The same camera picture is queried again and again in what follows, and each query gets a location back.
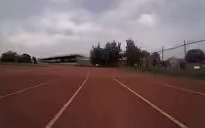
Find group of dark trees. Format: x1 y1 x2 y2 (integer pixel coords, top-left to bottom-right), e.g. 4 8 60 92
89 40 123 67

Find trees behind fence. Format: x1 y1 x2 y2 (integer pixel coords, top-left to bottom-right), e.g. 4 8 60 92
124 38 162 67

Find roofed grandstand building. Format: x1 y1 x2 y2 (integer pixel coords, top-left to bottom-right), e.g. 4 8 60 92
37 53 91 66

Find red running track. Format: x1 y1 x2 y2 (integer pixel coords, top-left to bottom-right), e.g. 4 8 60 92
0 63 205 128

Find white painted lane lines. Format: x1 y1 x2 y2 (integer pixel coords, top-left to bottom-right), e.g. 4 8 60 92
0 73 205 128

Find low row of trees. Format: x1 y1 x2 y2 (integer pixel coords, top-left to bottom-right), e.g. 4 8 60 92
0 50 38 65

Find round dark tree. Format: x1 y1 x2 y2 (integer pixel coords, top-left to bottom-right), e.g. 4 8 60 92
185 48 205 64

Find grass strip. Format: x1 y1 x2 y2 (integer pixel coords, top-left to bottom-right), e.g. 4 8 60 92
123 68 205 84

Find wire fence with poles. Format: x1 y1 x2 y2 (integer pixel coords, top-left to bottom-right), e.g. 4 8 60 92
118 36 205 80

